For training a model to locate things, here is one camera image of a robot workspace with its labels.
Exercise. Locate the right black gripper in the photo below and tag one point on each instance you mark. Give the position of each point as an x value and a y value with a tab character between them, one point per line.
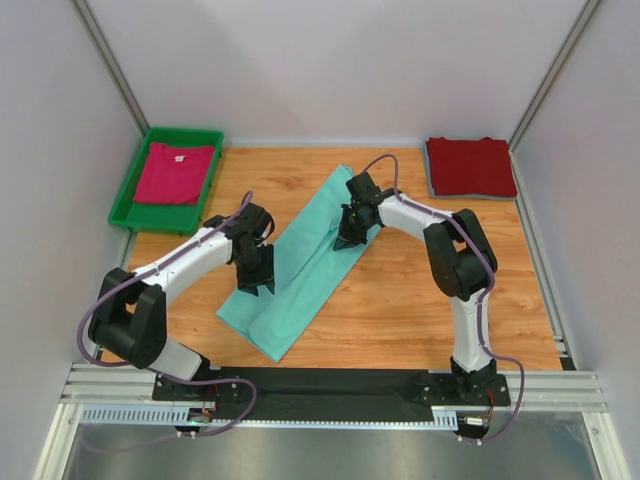
346	238

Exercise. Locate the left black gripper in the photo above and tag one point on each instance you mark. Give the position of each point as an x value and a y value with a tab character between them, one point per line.
265	276

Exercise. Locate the teal t shirt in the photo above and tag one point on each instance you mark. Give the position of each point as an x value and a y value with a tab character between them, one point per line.
307	272

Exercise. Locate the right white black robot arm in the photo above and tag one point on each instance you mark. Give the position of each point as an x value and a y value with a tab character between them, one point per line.
462	263

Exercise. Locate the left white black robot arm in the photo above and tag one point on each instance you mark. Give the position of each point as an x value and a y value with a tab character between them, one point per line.
130	316

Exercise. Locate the green plastic tray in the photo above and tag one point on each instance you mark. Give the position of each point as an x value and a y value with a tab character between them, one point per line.
179	220

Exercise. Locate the pink folded t shirt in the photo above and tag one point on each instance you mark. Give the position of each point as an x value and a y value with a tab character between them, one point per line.
173	176

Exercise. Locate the dark red folded t shirt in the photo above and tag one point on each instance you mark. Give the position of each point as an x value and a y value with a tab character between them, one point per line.
478	168

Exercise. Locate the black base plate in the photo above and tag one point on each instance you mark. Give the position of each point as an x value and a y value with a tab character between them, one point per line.
334	395

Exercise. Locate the slotted grey cable duct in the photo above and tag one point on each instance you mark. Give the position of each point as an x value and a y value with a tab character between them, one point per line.
184	416

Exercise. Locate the aluminium frame rail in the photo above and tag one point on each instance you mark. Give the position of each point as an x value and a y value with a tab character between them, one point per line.
545	391

